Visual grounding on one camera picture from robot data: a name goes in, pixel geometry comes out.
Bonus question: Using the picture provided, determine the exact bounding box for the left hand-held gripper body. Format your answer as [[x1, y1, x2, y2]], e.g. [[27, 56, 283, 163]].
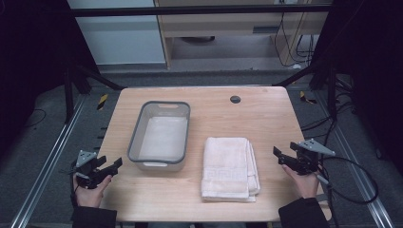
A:
[[71, 149, 110, 190]]

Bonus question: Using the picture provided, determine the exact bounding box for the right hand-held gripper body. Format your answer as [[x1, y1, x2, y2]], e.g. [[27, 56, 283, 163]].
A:
[[292, 138, 336, 176]]

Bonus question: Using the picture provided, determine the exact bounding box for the person's left hand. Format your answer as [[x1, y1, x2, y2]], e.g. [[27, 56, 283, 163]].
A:
[[72, 173, 114, 209]]

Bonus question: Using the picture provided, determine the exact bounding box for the person's right hand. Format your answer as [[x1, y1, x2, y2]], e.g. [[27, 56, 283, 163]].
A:
[[280, 163, 321, 200]]

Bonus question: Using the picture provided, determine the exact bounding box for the folded white towel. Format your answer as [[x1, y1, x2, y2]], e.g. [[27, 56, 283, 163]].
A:
[[200, 136, 262, 203]]

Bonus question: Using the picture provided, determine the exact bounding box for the grey-rimmed white plastic basin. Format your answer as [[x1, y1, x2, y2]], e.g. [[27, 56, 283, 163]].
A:
[[126, 100, 192, 173]]

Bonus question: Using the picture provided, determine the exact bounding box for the black metal stand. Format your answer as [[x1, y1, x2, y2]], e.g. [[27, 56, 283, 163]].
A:
[[62, 61, 126, 125], [271, 61, 338, 122]]

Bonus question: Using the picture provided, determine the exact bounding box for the black curtain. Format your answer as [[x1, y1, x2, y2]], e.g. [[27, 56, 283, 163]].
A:
[[0, 0, 100, 160], [308, 0, 403, 177]]

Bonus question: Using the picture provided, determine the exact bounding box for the white cabinet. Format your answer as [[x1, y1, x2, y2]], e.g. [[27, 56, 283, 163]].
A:
[[67, 0, 167, 67]]

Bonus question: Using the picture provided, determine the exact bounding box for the light wooden desk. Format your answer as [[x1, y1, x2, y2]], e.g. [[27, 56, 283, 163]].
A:
[[153, 0, 332, 70]]

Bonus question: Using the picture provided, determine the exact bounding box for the aluminium floor rail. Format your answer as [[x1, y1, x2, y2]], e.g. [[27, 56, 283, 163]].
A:
[[9, 94, 87, 228], [315, 90, 397, 228]]

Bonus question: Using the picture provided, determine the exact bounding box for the bundle of black floor cables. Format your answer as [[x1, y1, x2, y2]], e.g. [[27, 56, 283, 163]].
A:
[[299, 75, 360, 141]]

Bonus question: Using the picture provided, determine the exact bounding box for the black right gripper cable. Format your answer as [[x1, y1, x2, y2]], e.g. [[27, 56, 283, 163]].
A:
[[317, 156, 380, 228]]

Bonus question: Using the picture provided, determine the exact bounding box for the thin black floor cable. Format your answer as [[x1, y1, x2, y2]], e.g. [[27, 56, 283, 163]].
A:
[[24, 108, 48, 128]]

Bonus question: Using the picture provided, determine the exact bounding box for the bundle of black desk cables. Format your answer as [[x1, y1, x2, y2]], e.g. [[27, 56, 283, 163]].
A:
[[273, 11, 318, 68]]

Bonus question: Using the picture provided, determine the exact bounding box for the black horizontal frame bar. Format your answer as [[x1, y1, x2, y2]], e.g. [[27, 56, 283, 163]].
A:
[[67, 4, 335, 18]]

